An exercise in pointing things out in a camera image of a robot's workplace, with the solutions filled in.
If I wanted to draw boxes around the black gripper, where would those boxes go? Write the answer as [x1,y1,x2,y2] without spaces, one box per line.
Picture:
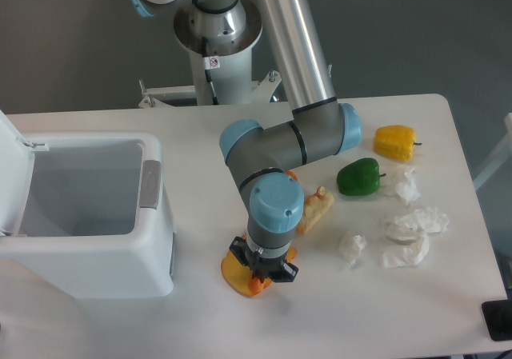
[229,237,299,283]

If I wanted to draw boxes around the long orange baguette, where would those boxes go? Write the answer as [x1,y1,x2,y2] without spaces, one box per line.
[246,171,303,292]

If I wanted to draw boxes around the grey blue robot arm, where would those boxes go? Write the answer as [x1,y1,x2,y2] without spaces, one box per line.
[131,0,362,282]

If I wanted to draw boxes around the flat orange bread slice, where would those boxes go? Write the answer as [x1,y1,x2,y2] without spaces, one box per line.
[221,251,274,297]

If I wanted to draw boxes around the crumpled white tissue small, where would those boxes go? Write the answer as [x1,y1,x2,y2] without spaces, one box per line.
[338,231,367,269]

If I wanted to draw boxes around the green bell pepper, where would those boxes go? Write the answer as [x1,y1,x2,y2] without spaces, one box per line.
[336,158,386,197]

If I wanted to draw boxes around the crumpled white tissue lower right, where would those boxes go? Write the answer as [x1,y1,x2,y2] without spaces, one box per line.
[379,225,430,269]

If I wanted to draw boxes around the crumpled white tissue upper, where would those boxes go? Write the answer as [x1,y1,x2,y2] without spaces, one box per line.
[383,166,421,206]

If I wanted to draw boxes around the white trash bin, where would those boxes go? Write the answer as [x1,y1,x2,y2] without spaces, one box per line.
[1,132,174,299]

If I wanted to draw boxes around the yellow bell pepper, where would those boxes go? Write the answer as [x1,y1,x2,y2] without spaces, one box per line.
[373,125,422,162]

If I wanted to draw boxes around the black device at edge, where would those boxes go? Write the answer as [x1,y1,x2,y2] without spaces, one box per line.
[482,299,511,341]

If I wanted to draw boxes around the white bin lid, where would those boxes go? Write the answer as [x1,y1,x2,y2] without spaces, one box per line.
[1,112,50,236]

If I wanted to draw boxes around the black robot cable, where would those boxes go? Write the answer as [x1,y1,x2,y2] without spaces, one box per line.
[201,37,220,106]

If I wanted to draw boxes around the white frame at right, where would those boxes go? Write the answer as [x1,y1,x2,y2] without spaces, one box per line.
[473,113,511,191]

